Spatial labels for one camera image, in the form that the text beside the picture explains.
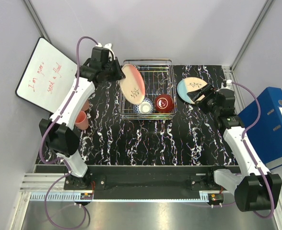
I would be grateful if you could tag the metal wire dish rack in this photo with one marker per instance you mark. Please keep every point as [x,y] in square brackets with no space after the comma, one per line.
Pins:
[158,76]

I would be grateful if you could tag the white dry erase board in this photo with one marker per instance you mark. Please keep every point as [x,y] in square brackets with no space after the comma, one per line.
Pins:
[47,78]

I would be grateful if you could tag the red lacquer bowl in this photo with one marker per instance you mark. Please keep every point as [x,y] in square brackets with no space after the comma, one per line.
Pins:
[164,103]

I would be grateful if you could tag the light pink plastic cup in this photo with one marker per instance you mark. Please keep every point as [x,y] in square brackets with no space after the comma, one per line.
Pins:
[81,121]

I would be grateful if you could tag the salmon pink plastic cup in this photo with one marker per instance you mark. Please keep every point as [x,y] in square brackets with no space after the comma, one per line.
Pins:
[86,106]

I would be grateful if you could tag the cream and blue plate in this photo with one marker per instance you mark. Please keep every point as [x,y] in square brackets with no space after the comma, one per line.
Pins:
[189,84]

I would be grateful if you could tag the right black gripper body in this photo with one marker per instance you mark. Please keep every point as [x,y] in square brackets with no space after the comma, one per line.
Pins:
[210,104]

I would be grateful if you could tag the blue ring binder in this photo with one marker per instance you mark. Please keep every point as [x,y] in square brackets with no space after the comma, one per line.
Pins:
[266,135]

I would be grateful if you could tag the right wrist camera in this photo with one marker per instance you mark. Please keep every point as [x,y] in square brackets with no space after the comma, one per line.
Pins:
[227,84]

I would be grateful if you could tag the white slotted cable duct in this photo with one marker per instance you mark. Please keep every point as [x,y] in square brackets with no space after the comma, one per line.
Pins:
[61,196]

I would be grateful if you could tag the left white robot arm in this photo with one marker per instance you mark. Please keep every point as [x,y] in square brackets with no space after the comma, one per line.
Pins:
[57,131]

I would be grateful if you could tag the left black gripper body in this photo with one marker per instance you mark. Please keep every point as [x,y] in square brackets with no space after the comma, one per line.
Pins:
[111,70]

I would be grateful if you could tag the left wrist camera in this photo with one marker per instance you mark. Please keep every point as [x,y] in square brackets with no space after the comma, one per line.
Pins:
[108,46]

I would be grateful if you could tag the blue white patterned bowl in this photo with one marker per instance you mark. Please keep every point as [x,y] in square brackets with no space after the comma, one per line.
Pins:
[145,107]

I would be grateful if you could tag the pink rimmed ceramic plate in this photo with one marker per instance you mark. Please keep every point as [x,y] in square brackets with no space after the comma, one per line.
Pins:
[132,86]

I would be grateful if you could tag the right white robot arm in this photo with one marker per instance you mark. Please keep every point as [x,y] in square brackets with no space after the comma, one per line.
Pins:
[255,188]

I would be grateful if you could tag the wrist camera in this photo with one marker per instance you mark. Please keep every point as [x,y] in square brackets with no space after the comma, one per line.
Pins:
[227,84]
[108,46]

